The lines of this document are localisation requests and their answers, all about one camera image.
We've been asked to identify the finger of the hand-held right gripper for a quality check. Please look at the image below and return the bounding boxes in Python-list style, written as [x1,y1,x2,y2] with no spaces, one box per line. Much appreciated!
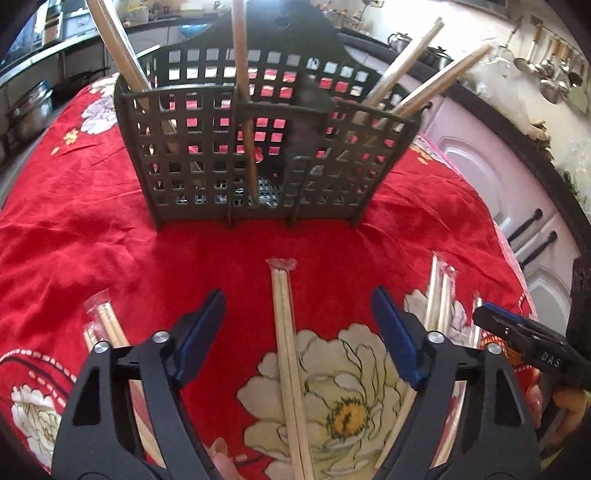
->
[472,306,539,354]
[480,301,527,322]

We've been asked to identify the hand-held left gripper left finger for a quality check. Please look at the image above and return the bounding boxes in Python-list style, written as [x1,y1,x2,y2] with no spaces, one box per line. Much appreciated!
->
[51,288,227,480]

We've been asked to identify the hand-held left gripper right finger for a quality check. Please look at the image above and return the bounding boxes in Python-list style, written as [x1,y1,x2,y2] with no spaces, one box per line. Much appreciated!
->
[372,285,541,480]

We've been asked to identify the bamboo chopstick pair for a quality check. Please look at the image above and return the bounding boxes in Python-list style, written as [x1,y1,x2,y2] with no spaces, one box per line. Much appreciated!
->
[83,291,167,469]
[390,44,492,118]
[265,257,317,480]
[231,0,262,204]
[374,253,458,472]
[360,17,445,125]
[85,0,153,112]
[468,295,485,349]

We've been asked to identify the black plastic utensil basket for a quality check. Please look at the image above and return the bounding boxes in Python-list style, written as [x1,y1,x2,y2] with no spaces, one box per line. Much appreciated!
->
[113,0,423,232]

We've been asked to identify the row of hanging kitchen utensils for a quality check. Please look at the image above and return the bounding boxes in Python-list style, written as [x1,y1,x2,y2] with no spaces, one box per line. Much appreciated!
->
[496,16,591,114]

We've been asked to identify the person's right hand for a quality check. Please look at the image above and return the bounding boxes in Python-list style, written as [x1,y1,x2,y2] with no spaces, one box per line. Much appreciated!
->
[526,381,591,457]

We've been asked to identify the person's left hand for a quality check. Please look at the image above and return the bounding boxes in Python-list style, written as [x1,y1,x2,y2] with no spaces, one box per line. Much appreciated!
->
[207,438,241,480]

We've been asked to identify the leafy greens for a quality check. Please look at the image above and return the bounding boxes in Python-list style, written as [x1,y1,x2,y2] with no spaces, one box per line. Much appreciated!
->
[561,168,591,208]

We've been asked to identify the red floral tablecloth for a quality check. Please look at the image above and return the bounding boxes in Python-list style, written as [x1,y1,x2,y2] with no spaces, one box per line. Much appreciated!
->
[0,71,539,480]

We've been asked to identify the ginger root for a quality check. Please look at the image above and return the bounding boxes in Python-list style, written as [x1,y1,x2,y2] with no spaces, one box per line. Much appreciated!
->
[529,119,553,149]

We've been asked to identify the dark steel kettle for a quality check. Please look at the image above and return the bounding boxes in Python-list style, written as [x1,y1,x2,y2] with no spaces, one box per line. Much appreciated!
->
[424,46,455,70]

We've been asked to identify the black frying pan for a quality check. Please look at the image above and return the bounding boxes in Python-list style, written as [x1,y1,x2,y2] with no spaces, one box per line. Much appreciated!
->
[55,69,112,95]

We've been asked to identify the stacked steel pots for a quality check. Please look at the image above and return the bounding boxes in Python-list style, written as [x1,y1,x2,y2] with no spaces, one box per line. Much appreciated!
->
[6,80,55,139]

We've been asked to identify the metal shelf rack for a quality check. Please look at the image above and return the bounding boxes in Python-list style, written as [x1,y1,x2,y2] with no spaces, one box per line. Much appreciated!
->
[0,28,121,158]

